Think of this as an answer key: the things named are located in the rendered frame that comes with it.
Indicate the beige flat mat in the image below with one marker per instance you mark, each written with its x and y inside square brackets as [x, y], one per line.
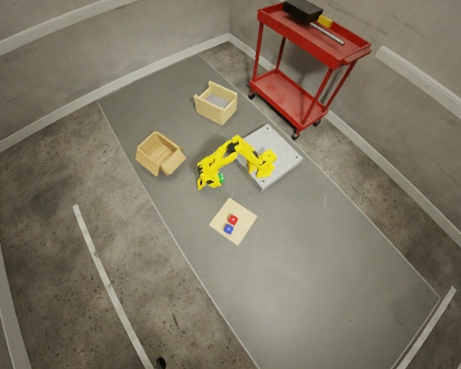
[245, 220]

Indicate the blue die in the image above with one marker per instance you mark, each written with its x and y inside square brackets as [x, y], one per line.
[228, 229]

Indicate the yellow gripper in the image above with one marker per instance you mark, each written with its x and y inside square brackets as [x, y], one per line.
[201, 183]

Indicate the red die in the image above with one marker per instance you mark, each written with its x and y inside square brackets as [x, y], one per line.
[233, 220]

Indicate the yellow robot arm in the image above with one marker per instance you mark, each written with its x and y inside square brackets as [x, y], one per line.
[210, 164]

